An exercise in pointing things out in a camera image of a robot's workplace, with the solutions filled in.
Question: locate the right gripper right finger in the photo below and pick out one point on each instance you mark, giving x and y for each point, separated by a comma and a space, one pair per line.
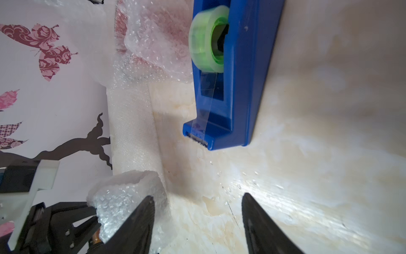
263, 236

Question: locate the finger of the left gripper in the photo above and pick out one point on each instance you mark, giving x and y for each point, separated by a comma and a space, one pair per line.
72, 212
69, 234

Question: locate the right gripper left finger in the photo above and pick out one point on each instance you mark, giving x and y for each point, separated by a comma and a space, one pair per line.
135, 234

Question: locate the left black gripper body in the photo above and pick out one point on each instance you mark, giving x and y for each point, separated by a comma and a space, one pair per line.
34, 236

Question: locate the blue tape dispenser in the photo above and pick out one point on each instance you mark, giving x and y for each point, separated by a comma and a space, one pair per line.
231, 45

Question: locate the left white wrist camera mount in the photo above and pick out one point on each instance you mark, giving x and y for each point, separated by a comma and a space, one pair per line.
20, 183

